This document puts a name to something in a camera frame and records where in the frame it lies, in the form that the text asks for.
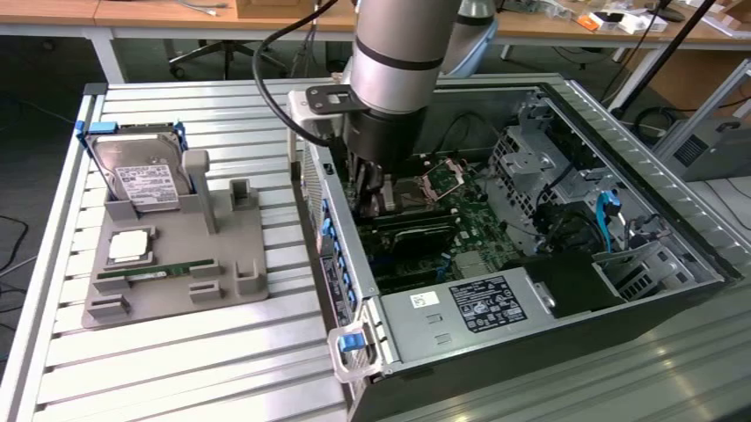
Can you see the wooden desk white frame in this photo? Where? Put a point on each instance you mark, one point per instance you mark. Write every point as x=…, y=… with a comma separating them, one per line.
x=47, y=13
x=566, y=31

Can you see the black monitor base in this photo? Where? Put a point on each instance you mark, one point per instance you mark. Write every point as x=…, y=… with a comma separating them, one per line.
x=666, y=13

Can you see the silver CPU chip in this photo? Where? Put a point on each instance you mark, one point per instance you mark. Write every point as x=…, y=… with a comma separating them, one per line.
x=129, y=246

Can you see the black silver PC case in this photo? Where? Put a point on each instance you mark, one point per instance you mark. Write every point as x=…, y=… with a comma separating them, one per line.
x=587, y=351

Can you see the perforated metal bracket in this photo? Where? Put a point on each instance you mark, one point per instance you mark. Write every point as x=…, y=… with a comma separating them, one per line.
x=639, y=281

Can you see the black office chair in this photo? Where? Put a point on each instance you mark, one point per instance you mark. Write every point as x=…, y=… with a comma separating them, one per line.
x=227, y=53

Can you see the green black graphics card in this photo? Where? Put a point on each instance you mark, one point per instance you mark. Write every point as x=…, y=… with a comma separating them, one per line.
x=422, y=246

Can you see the white plastic parts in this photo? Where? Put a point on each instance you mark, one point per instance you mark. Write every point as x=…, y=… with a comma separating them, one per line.
x=546, y=6

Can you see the brown cardboard box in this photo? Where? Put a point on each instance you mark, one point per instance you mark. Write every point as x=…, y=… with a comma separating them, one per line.
x=739, y=17
x=275, y=8

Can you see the long black expansion slot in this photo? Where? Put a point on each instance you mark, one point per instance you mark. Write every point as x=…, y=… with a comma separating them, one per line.
x=411, y=274
x=413, y=284

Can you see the silver disk bay cage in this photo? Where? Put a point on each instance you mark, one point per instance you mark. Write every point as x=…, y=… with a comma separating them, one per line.
x=546, y=163

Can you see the blue case latch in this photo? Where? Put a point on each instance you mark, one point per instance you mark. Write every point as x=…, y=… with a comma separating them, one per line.
x=348, y=343

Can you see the green motherboard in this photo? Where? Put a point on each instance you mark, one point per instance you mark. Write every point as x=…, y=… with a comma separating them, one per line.
x=480, y=224

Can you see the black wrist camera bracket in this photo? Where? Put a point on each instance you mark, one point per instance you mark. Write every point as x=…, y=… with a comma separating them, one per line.
x=312, y=97

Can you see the white device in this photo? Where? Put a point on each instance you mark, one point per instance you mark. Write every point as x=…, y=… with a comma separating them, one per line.
x=639, y=25

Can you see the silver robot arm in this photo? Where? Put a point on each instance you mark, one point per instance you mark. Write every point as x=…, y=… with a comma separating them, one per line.
x=399, y=44

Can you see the grey parts rack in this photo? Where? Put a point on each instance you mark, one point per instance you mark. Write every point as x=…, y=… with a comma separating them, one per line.
x=193, y=246

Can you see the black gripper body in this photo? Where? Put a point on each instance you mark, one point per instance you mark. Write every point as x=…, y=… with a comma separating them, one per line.
x=381, y=136

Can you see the hard disk with blue caddy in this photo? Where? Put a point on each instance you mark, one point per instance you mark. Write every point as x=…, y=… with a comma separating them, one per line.
x=135, y=184

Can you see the CPU socket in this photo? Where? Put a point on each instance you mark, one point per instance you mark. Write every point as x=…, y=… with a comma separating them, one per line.
x=413, y=198

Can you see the black stand pole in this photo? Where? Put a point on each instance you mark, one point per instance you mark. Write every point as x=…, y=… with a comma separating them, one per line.
x=672, y=48

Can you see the aluminium profile frame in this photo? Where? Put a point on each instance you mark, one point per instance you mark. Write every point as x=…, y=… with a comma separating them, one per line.
x=700, y=107

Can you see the black plastic shroud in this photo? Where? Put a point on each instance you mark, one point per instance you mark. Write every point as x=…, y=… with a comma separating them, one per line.
x=568, y=285

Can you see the grey control cabinet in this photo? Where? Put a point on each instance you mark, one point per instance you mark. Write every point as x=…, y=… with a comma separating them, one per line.
x=724, y=154

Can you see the dark green RAM stick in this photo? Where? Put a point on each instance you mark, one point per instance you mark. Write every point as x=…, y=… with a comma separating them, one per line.
x=411, y=221

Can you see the silver power supply unit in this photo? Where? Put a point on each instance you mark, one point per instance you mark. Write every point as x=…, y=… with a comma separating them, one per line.
x=422, y=327

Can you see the white orange box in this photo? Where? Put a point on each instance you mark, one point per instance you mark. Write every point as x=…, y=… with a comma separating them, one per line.
x=604, y=22

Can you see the steel socket cover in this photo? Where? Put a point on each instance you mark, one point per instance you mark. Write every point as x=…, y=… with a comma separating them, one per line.
x=438, y=171

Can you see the silver chipset heatsink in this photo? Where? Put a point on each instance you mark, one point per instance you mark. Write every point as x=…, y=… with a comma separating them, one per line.
x=472, y=264

